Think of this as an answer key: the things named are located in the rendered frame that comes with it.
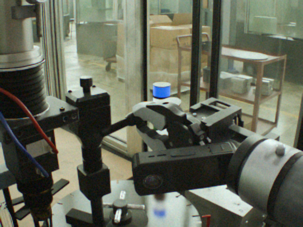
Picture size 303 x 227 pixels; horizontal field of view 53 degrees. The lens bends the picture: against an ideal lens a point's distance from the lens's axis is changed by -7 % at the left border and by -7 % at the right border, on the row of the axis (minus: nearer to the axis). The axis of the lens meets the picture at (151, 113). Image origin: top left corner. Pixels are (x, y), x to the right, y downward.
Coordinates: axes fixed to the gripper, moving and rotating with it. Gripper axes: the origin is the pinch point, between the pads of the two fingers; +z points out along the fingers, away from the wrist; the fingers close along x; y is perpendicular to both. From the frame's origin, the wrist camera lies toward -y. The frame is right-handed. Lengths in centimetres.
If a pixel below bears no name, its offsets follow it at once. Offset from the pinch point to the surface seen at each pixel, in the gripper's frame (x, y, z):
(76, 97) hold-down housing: 5.4, -7.2, 2.9
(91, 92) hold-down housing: 5.0, -4.5, 3.8
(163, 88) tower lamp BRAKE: -9.3, 23.6, 24.0
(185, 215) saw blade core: -27.6, 9.5, 2.0
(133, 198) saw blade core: -26.9, 4.3, 13.8
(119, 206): -20.5, -2.7, 6.9
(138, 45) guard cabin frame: -6, 38, 55
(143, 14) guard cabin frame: 5, 41, 54
